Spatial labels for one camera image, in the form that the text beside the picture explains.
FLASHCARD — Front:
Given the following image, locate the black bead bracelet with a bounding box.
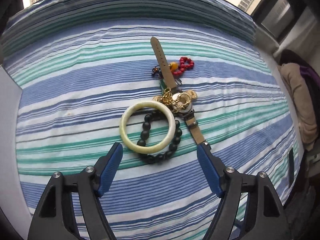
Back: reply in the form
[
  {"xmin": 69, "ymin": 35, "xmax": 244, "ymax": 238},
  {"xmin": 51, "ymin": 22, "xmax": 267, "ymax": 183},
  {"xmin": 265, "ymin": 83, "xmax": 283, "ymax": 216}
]
[{"xmin": 135, "ymin": 110, "xmax": 183, "ymax": 165}]

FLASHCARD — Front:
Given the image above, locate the tan strap wristwatch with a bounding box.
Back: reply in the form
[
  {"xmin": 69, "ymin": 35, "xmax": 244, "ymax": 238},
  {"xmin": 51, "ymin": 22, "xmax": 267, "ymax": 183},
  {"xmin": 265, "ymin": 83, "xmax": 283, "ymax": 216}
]
[{"xmin": 150, "ymin": 37, "xmax": 212, "ymax": 150}]

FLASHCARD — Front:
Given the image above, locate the gold chain ring necklace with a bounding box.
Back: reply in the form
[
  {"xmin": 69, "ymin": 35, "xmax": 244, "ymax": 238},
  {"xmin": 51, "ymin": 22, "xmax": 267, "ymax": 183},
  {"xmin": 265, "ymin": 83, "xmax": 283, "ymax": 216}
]
[{"xmin": 152, "ymin": 87, "xmax": 198, "ymax": 114}]

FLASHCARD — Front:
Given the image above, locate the pale jade bangle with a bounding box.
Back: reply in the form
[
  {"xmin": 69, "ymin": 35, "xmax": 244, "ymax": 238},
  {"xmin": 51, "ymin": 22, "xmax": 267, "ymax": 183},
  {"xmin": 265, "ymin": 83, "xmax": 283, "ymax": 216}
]
[{"xmin": 119, "ymin": 100, "xmax": 176, "ymax": 154}]

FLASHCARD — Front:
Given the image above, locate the red bead bracelet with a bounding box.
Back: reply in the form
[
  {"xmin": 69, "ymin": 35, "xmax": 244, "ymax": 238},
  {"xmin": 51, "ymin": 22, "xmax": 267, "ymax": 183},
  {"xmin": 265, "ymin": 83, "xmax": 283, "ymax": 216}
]
[{"xmin": 171, "ymin": 56, "xmax": 195, "ymax": 77}]

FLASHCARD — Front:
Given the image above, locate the white cardboard tray box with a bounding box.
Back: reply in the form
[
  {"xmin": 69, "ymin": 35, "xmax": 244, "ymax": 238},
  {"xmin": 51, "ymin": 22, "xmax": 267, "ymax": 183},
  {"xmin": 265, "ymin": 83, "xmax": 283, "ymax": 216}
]
[{"xmin": 1, "ymin": 67, "xmax": 31, "ymax": 239}]

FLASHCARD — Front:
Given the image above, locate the blue green striped bedsheet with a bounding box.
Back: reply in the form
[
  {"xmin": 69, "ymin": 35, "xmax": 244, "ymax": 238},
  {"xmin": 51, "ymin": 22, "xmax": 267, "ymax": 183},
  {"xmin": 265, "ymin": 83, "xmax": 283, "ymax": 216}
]
[{"xmin": 0, "ymin": 17, "xmax": 304, "ymax": 240}]

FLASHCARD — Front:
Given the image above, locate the white curtain right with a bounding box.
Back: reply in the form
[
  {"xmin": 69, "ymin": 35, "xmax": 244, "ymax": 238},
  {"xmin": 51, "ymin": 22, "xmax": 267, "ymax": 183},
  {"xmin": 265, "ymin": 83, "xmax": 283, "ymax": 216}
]
[{"xmin": 273, "ymin": 7, "xmax": 319, "ymax": 60}]

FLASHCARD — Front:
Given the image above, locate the striped pillow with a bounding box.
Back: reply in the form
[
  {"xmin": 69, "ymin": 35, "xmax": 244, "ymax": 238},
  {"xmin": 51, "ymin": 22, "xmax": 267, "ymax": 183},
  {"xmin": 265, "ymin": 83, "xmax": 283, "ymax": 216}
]
[{"xmin": 1, "ymin": 0, "xmax": 256, "ymax": 56}]

